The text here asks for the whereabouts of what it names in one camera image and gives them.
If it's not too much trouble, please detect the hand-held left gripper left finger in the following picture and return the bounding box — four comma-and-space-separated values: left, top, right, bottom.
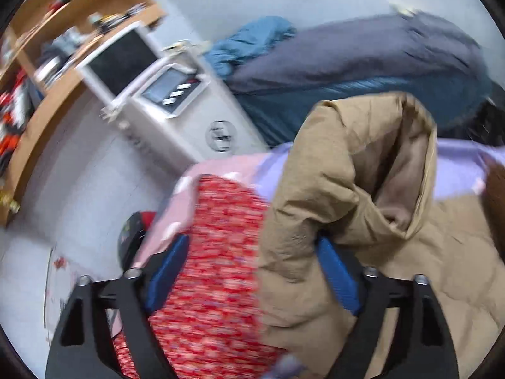
45, 234, 190, 379

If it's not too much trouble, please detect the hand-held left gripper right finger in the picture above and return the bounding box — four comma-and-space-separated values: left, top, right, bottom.
316, 234, 460, 379

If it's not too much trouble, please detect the tan padded jacket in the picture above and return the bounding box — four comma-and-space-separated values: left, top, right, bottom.
256, 92, 505, 379

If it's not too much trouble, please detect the black round object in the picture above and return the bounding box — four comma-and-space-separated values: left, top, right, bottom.
117, 211, 158, 273

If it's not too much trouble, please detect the red patterned cloth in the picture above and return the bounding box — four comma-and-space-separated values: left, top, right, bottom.
112, 174, 288, 379

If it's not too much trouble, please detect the white printed plastic bag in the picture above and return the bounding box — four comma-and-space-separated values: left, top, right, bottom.
43, 245, 80, 340

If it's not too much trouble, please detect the pink dotted blanket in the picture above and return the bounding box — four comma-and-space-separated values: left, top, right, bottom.
106, 153, 277, 338

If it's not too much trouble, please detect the white machine with screen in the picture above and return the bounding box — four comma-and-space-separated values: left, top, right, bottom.
77, 21, 269, 164

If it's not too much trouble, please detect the lavender printed bed sheet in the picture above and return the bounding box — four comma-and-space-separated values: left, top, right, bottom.
254, 138, 494, 379

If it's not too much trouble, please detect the wooden shelf unit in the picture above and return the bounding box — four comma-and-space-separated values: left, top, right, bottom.
0, 0, 166, 227

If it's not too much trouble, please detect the teal blue blanket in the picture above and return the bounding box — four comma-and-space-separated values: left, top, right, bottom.
207, 16, 296, 80

